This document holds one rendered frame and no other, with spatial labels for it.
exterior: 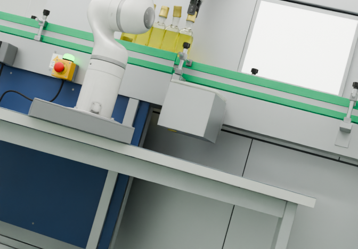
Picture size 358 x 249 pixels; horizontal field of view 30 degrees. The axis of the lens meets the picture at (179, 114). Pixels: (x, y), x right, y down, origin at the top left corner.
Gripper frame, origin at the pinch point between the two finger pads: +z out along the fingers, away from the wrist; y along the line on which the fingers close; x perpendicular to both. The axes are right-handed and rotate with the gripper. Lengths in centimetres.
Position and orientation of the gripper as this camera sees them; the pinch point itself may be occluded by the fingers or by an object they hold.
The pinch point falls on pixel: (193, 10)
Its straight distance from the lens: 272.5
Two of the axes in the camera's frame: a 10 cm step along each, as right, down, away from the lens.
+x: 9.3, 2.5, -2.7
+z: -2.7, 9.6, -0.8
